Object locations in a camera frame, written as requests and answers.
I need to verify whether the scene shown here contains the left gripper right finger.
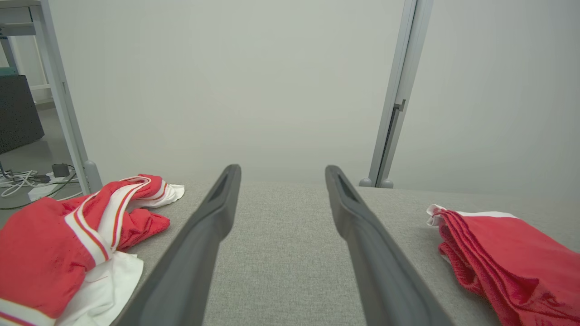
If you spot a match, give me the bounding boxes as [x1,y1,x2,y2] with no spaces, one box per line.
[325,165,455,326]

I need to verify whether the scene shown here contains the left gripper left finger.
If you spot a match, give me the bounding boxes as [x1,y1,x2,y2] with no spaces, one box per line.
[113,164,242,326]

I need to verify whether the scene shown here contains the grey partition post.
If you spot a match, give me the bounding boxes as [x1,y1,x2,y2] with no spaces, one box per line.
[28,0,103,195]

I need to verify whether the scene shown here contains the black cabinet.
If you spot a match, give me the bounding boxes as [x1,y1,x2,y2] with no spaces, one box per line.
[0,75,45,154]

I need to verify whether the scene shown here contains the white power strip with cables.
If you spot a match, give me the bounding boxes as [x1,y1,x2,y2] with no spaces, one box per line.
[0,170,84,210]

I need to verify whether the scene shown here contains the red white basketball jersey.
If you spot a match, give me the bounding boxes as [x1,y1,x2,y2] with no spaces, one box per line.
[0,174,185,326]

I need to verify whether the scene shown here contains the grey partition post two feet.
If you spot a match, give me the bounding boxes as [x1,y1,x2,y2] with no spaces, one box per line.
[359,0,434,189]

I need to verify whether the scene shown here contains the red shorts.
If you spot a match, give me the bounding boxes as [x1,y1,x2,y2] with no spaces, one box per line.
[426,204,580,326]

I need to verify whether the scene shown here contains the white cable bundle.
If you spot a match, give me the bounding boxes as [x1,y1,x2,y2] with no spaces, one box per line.
[0,170,39,198]

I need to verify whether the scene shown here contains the white shelf frame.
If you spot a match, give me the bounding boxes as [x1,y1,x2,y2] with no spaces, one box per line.
[0,0,50,105]

